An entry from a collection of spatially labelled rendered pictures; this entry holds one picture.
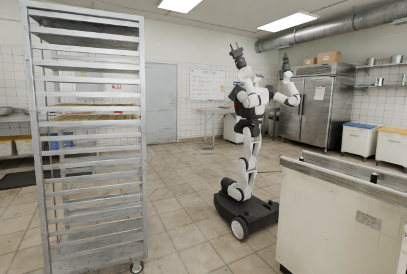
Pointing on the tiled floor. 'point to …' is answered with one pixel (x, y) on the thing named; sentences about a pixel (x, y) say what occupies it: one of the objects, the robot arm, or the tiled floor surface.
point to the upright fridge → (317, 133)
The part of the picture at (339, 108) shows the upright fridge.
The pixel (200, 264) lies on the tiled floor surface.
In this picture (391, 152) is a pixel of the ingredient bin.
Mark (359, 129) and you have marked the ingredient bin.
